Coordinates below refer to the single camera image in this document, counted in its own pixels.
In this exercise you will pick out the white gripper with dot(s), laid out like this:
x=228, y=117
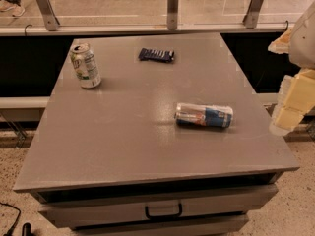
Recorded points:
x=304, y=41

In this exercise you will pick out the blue rxbar blueberry wrapper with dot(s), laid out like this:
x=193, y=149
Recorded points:
x=163, y=56

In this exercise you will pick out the blue silver energy drink can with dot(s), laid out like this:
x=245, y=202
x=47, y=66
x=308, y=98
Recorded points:
x=203, y=115

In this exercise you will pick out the grey drawer cabinet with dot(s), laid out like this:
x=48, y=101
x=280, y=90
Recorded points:
x=99, y=156

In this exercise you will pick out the metal railing base beam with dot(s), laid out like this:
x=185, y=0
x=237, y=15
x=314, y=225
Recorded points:
x=30, y=30

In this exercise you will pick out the green white soda can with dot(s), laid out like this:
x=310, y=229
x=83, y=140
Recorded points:
x=84, y=63

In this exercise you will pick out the person's feet in sneakers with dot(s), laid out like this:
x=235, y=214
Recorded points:
x=14, y=5

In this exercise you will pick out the right metal railing bracket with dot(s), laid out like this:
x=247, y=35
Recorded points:
x=252, y=15

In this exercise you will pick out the metal railing bracket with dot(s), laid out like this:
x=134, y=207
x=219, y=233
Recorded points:
x=252, y=15
x=50, y=20
x=172, y=14

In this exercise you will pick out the middle metal railing bracket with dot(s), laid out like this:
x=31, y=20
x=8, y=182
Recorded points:
x=172, y=14

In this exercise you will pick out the black drawer handle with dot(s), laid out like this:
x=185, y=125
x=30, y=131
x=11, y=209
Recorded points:
x=161, y=212

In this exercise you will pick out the left metal railing bracket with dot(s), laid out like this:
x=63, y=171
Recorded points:
x=50, y=20

